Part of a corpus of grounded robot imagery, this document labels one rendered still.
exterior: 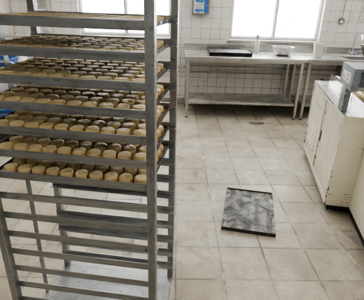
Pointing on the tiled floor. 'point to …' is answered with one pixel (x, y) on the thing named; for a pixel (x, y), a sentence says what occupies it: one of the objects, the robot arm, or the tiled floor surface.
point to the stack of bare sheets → (249, 212)
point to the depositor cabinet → (335, 146)
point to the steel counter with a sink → (303, 54)
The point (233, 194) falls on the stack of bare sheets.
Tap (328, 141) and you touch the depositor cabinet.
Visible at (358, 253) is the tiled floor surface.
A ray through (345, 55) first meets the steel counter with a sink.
